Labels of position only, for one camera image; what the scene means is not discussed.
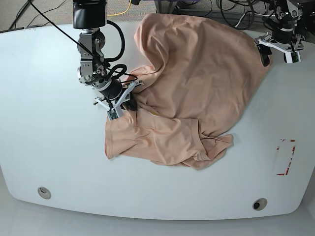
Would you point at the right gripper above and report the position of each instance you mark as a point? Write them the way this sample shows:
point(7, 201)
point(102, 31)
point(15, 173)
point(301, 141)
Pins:
point(112, 89)

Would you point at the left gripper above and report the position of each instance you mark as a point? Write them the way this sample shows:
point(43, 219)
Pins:
point(283, 34)

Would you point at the peach t-shirt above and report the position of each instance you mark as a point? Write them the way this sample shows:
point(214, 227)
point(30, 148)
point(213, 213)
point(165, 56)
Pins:
point(201, 76)

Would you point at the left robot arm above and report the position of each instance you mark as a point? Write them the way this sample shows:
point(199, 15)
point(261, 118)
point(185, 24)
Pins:
point(295, 12)

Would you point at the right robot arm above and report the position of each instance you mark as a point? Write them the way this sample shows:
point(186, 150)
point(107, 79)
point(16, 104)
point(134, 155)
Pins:
point(95, 70)

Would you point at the red tape rectangle marking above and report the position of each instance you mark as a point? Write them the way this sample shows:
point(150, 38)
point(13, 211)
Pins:
point(284, 156)

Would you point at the left table grommet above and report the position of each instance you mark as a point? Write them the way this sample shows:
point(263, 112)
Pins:
point(44, 193)

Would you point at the table grommet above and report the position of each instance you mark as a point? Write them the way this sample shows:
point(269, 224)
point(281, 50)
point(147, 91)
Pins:
point(259, 204)
point(44, 193)

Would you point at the right table grommet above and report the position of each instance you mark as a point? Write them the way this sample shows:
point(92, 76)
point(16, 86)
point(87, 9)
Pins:
point(259, 204)

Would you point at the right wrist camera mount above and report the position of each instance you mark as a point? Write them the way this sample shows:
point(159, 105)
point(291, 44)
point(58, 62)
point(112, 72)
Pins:
point(114, 109)

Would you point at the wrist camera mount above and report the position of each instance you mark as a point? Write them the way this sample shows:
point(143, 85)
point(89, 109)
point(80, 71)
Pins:
point(114, 109)
point(290, 51)

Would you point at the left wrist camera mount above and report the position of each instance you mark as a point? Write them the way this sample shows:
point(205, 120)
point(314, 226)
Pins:
point(290, 51)

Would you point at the aluminium frame stand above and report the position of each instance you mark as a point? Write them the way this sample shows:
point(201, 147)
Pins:
point(165, 6)

